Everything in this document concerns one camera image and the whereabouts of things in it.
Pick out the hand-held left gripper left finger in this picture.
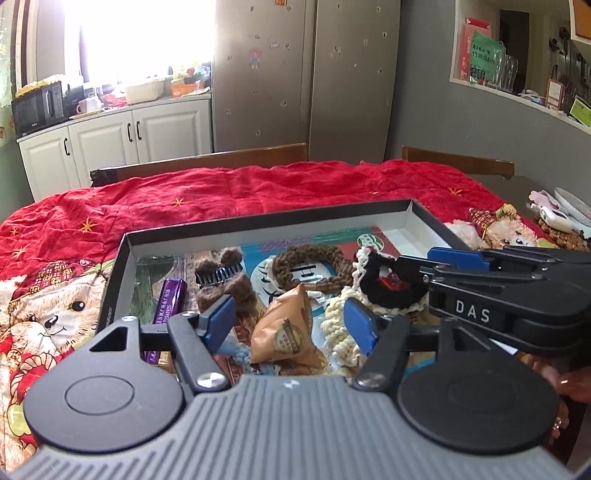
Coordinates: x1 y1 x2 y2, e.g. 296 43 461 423
88 294 237 395

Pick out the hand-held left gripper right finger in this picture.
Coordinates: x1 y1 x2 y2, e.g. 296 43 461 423
344 298 497 394

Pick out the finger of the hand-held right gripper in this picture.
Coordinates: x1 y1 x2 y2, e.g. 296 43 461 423
393 255 467 289
427 244 591 278

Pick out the cream knitted scrunchie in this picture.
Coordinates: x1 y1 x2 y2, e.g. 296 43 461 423
321 295 371 372

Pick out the blue knitted scrunchie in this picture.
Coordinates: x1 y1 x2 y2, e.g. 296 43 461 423
216 331 274 376

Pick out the black scrunchie with white trim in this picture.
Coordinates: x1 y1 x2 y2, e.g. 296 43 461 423
352 247 431 320

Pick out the purple snack bar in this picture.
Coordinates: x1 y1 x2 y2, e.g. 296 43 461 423
144 278 188 364

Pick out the brown triangular snack packet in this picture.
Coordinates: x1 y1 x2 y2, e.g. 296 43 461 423
249 284 325 368

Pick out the black shallow cardboard box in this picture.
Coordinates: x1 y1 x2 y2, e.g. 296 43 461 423
96 198 476 372

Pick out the person's right hand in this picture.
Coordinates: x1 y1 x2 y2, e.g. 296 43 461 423
526 354 583 445

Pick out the brown knitted scrunchie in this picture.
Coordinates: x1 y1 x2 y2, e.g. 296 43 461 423
270 244 355 297

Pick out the brown woven coaster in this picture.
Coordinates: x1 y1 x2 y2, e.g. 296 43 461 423
537 217 590 252

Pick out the white handheld device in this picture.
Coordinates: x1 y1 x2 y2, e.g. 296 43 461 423
527 189 574 232

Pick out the white plate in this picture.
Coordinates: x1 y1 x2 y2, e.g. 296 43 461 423
554 187 591 228

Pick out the red printed blanket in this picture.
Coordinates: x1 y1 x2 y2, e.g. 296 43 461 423
0 159 561 472

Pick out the clear drinking glasses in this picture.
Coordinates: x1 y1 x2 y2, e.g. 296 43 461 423
488 52 519 92

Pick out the white kitchen cabinet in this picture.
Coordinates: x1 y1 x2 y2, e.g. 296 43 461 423
16 95 214 204

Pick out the green and red box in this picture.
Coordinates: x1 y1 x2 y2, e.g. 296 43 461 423
461 17 505 85

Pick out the grey refrigerator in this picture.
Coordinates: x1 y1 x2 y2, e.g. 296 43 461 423
212 0 402 163

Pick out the white plastic basin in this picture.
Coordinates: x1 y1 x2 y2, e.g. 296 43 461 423
124 78 167 105

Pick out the black microwave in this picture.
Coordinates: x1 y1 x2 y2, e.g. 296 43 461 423
11 80 71 138

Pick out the white wall shelf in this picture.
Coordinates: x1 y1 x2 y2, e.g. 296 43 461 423
449 0 591 140

